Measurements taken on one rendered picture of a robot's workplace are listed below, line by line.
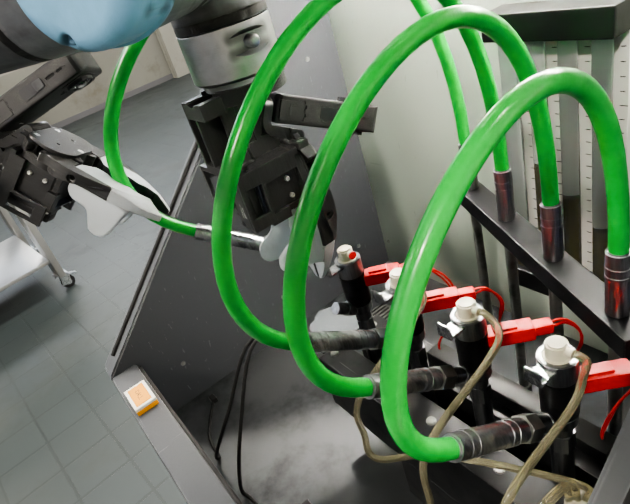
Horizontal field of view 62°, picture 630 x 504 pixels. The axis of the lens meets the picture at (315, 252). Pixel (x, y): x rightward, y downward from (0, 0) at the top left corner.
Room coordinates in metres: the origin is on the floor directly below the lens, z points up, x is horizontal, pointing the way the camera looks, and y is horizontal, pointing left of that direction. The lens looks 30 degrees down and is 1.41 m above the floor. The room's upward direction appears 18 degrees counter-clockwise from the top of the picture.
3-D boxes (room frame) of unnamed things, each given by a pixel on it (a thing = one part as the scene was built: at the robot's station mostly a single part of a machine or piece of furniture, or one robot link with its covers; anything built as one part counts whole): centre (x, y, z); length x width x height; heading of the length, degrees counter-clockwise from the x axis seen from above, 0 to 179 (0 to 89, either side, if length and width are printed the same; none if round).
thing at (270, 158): (0.45, 0.02, 1.27); 0.09 x 0.08 x 0.12; 118
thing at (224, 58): (0.45, 0.01, 1.35); 0.08 x 0.08 x 0.05
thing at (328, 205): (0.44, -0.01, 1.21); 0.05 x 0.02 x 0.09; 28
